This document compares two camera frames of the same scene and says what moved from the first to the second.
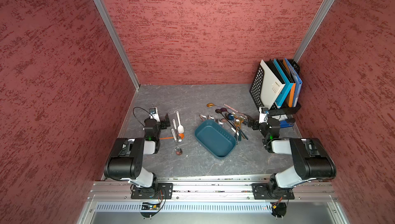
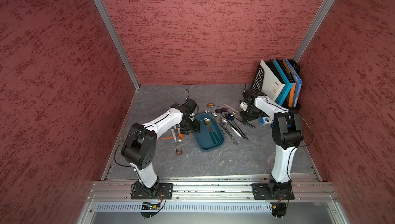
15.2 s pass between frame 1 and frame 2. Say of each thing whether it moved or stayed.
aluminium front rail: stayed
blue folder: stayed
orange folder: stayed
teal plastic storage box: moved
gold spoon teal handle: moved
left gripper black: moved
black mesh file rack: stayed
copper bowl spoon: stayed
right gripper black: moved
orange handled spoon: stayed
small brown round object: stayed
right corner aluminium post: stayed
